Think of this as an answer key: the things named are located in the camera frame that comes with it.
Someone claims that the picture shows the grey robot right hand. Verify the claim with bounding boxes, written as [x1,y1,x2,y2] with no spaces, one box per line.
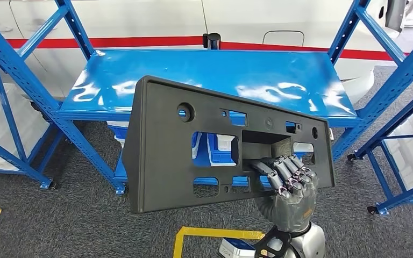
[249,154,319,234]

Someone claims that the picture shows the black plastic mounting plate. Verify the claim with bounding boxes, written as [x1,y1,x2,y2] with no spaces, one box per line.
[122,75,336,214]

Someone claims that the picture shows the blue metal shelf rack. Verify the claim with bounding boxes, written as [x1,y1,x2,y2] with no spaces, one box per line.
[0,0,413,196]
[347,80,413,216]
[0,53,56,189]

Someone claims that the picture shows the blue plastic bin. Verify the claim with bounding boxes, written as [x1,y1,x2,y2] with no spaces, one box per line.
[206,133,237,167]

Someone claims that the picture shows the white plastic bin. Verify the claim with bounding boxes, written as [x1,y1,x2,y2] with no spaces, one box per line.
[106,120,131,148]
[216,134,314,154]

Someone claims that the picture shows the red barrier belt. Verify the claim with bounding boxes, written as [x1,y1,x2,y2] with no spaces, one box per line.
[220,41,413,63]
[0,35,205,50]

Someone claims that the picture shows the white car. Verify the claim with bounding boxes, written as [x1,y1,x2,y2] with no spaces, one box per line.
[0,0,413,104]

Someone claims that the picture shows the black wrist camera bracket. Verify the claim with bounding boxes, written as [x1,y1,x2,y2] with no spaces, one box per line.
[254,226,293,258]

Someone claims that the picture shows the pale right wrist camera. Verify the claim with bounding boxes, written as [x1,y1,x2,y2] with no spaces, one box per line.
[218,238,257,258]

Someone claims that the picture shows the black stanchion post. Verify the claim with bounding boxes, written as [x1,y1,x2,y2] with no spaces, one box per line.
[203,32,222,51]

